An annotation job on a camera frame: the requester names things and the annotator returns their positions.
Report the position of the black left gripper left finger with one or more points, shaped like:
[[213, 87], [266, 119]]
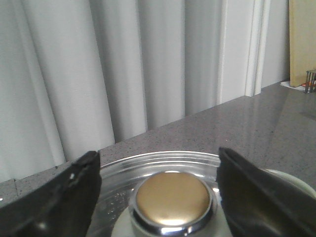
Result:
[[62, 207]]

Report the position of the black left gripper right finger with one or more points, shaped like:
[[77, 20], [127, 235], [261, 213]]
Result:
[[257, 203]]

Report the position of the glass pot lid with knob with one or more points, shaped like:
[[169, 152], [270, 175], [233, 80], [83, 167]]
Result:
[[160, 194]]

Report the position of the pale green electric cooking pot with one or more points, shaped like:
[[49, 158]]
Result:
[[298, 183]]

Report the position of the white paper sheet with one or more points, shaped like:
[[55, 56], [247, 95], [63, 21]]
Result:
[[287, 84]]

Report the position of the white pleated curtain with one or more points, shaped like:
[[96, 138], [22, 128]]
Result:
[[80, 75]]

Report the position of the beige board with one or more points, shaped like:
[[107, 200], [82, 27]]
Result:
[[302, 38]]

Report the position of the metal wire rack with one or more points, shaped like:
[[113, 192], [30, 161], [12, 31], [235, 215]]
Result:
[[310, 85]]

